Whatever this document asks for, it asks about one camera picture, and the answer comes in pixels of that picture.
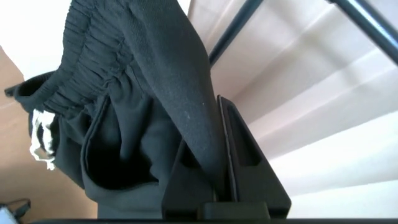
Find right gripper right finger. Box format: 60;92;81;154
216;95;292;218

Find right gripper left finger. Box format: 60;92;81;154
161;139;216;218

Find black garment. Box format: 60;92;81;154
4;0;228;219

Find black clothes rack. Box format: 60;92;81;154
208;0;398;67

